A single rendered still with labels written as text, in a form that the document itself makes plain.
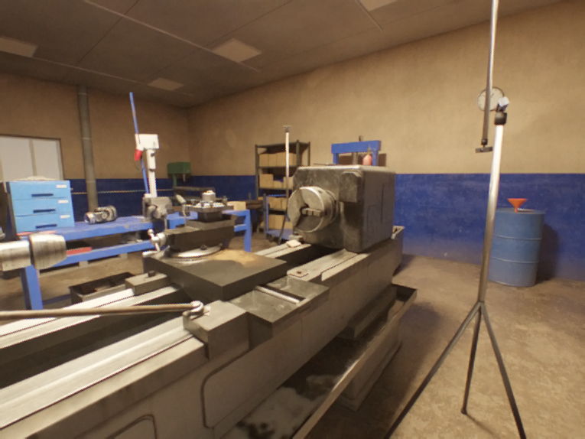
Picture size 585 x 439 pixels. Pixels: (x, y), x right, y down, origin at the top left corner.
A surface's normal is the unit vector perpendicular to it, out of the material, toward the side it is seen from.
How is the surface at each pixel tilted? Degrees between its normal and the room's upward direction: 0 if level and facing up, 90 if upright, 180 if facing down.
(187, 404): 90
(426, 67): 90
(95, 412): 90
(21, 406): 0
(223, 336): 90
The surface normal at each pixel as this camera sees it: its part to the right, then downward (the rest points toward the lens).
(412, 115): -0.62, 0.12
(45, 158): 0.78, 0.10
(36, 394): 0.00, -0.99
